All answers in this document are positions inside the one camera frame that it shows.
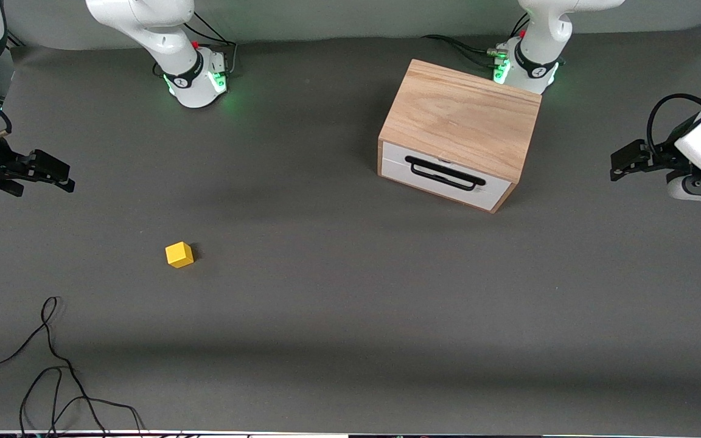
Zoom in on wooden drawer cabinet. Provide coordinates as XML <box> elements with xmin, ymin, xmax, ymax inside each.
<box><xmin>377</xmin><ymin>59</ymin><xmax>543</xmax><ymax>214</ymax></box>

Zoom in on black left arm wrist cable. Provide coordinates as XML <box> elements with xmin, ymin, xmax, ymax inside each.
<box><xmin>647</xmin><ymin>93</ymin><xmax>701</xmax><ymax>153</ymax></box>

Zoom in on black left arm base cables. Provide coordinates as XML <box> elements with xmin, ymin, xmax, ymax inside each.
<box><xmin>422</xmin><ymin>15</ymin><xmax>531</xmax><ymax>68</ymax></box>

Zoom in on dark grey table mat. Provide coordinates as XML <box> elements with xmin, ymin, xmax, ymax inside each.
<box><xmin>0</xmin><ymin>27</ymin><xmax>701</xmax><ymax>434</ymax></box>

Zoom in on thin black loose cable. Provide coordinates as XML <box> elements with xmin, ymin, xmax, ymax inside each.
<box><xmin>0</xmin><ymin>296</ymin><xmax>144</xmax><ymax>438</ymax></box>

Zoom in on yellow wooden cube block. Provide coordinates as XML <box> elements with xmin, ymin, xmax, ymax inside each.
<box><xmin>165</xmin><ymin>242</ymin><xmax>195</xmax><ymax>269</ymax></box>

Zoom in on white-front drawer with black handle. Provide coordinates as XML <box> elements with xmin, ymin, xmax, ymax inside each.
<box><xmin>381</xmin><ymin>141</ymin><xmax>512</xmax><ymax>212</ymax></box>

